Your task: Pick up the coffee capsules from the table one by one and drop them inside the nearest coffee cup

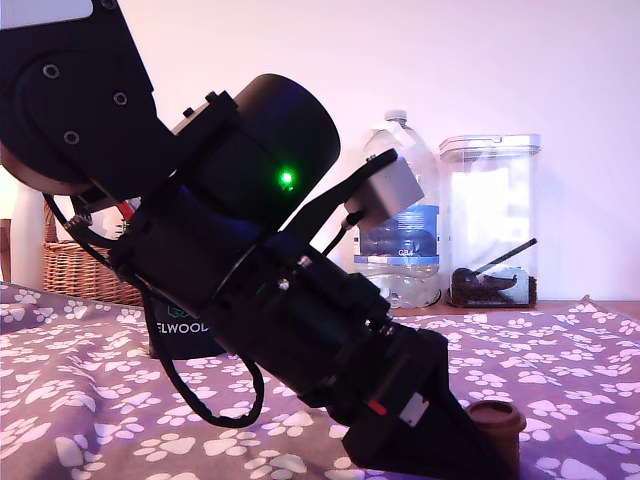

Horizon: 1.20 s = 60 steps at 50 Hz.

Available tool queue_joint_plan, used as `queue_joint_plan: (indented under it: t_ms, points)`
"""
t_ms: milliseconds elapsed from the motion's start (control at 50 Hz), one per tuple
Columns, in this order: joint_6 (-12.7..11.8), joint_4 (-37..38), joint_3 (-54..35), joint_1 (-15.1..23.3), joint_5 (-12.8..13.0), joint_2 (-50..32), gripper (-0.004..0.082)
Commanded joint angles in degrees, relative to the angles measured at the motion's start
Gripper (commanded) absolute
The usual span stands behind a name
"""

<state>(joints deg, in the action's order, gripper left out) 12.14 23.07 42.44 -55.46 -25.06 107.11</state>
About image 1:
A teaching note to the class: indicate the brown coffee capsule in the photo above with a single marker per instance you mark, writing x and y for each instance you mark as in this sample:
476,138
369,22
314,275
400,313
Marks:
500,430

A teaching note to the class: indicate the black Elwood mug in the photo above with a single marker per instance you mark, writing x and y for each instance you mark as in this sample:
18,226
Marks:
175,345

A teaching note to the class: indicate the tall white bottle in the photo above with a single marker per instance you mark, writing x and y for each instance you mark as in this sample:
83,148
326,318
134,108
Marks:
27,235

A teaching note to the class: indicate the brown wooden post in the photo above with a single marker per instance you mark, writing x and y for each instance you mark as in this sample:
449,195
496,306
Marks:
4,250

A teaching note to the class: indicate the black scoop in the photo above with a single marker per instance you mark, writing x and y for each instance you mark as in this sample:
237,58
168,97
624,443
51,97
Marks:
467,280

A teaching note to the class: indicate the grey camera box on bracket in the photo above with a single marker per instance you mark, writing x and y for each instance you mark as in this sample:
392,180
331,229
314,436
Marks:
390,190

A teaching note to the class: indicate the dark brown pellet heap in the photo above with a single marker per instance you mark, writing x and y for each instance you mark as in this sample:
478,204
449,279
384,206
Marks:
492,295

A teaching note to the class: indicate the wicker basket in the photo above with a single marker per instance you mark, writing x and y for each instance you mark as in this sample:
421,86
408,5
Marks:
75,272

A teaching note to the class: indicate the red item in basket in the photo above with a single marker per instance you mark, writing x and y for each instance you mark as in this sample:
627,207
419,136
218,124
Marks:
129,209

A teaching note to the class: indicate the clear lidded storage container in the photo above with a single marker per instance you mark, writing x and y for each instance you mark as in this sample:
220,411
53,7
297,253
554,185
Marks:
492,200

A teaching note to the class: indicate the paw print cloth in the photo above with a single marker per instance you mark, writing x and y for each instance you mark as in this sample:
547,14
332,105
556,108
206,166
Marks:
550,375

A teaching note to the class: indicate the large clear water bottle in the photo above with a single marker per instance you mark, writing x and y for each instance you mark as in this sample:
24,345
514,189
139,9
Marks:
400,280

